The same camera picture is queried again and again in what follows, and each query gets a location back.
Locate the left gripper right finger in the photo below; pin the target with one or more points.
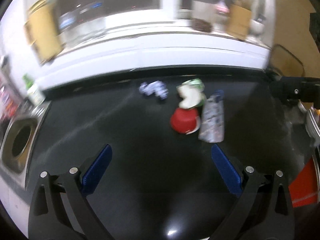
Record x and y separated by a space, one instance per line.
263 209

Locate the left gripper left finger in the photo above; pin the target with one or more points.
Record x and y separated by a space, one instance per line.
47 216

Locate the red plastic cup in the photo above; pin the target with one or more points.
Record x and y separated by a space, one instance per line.
185 121

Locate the blue white paper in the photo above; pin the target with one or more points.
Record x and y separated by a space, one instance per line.
157 88

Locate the green carton box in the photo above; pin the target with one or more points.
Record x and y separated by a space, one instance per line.
196 83

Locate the red container under counter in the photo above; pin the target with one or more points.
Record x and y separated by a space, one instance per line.
304 189

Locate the bamboo utensil holder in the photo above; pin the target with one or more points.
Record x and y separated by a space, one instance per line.
239 22

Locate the steel sink basin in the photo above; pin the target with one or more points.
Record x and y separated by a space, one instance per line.
20 136

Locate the pink cap baby bottle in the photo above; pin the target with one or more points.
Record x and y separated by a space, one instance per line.
222 13

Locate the glass jar with beans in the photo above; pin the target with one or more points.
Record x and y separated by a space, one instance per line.
203 15

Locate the green cap soap bottle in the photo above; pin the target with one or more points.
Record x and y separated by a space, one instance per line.
34 94

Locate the tan thermos jug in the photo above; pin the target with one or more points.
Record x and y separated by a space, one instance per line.
41 31

